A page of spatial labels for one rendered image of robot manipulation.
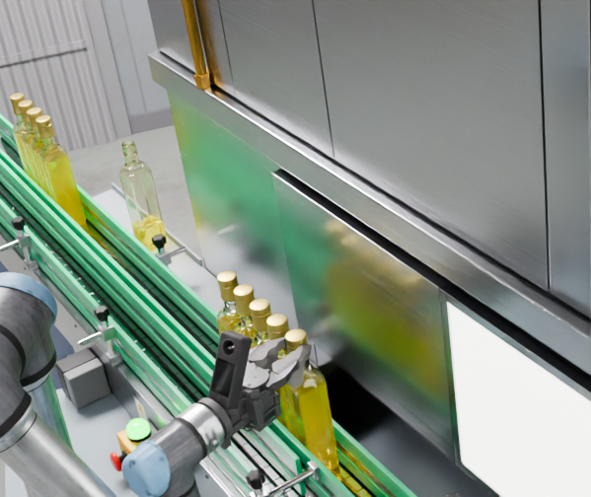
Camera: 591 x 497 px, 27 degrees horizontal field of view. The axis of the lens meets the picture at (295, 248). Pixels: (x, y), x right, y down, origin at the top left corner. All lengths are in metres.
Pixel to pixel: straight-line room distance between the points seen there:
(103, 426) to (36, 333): 0.83
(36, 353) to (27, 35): 3.48
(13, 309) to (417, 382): 0.64
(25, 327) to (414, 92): 0.62
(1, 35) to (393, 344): 3.43
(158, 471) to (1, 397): 0.27
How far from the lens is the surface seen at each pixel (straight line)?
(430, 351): 1.86
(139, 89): 5.32
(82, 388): 2.57
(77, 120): 5.30
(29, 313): 1.74
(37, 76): 5.22
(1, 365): 1.67
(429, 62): 1.62
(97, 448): 2.50
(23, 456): 1.69
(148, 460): 1.80
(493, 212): 1.62
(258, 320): 2.05
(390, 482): 1.99
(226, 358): 1.87
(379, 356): 2.02
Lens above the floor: 2.33
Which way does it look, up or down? 32 degrees down
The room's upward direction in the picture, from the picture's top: 9 degrees counter-clockwise
